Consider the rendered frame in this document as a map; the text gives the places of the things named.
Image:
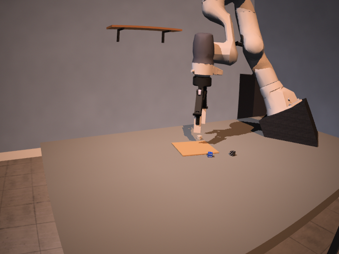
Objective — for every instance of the orange flat mat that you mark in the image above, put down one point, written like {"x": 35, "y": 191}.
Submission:
{"x": 194, "y": 148}

